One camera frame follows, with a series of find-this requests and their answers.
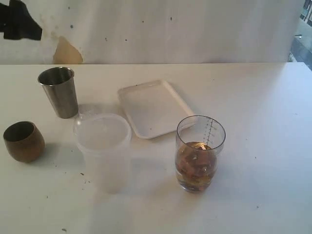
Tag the clear plastic shaker lid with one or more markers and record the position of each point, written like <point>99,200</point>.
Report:
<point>86,111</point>

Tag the gold coin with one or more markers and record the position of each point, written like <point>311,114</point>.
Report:
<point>198,181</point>

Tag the brown wooden cup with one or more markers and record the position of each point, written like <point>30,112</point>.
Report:
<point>24,141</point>

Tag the clear graduated shaker cup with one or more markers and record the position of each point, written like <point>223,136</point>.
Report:
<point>200,133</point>

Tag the white rectangular tray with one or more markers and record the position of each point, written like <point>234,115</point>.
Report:
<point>153,108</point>

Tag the frosted plastic deli container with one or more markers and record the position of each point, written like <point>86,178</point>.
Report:
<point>104,140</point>

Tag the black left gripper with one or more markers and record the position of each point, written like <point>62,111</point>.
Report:
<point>16,23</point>

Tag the stainless steel cup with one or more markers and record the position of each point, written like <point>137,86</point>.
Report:
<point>58,84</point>

